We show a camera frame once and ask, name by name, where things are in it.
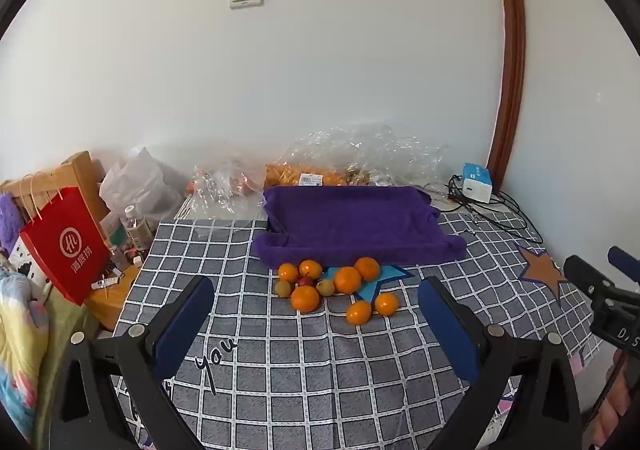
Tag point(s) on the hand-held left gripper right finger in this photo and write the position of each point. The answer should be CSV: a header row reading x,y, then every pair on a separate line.
x,y
447,330

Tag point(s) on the yellow green cloth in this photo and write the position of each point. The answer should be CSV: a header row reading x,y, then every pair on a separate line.
x,y
65,345

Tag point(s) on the purple towel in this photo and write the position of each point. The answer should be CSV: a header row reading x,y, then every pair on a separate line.
x,y
350,225

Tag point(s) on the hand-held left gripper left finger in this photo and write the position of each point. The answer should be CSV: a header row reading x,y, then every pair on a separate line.
x,y
182,325

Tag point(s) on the white black patterned bag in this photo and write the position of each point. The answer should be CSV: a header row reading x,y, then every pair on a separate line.
x,y
27,260

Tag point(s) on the red paper bag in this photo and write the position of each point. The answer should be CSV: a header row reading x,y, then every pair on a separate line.
x,y
67,245

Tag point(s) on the purple fluffy cloth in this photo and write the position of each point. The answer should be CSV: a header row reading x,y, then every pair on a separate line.
x,y
7,220

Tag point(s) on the person's right hand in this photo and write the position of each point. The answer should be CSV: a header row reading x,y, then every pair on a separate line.
x,y
622,410

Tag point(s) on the brown wooden door frame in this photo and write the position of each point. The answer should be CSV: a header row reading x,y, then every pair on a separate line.
x,y
515,54

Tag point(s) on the clear bag of red fruit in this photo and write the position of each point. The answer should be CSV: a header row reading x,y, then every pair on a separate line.
x,y
225,185

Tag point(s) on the colourful pastel blanket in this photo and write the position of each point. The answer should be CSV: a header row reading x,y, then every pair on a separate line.
x,y
20,330

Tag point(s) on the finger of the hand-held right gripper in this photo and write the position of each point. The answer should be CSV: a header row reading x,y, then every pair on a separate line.
x,y
624,261
582,272

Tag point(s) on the white translucent plastic bag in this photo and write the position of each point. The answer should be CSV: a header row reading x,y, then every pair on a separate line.
x,y
145,185

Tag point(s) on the small red fruit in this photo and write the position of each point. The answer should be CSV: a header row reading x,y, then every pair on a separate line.
x,y
306,282

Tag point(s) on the clear bag of kumquats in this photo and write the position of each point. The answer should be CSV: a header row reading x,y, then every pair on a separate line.
x,y
290,174

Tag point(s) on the wooden nightstand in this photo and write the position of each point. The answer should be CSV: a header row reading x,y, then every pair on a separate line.
x,y
112,302

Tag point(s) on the small clear bottle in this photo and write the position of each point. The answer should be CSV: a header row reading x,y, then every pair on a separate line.
x,y
116,257

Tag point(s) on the clear bag of longans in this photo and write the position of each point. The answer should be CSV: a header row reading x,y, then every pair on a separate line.
x,y
400,154

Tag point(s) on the white tube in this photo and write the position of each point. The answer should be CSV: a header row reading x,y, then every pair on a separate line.
x,y
106,282

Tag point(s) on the clear plastic bottle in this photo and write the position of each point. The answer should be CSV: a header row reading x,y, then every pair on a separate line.
x,y
135,230

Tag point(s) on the white and blue charger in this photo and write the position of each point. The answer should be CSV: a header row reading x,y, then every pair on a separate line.
x,y
475,182

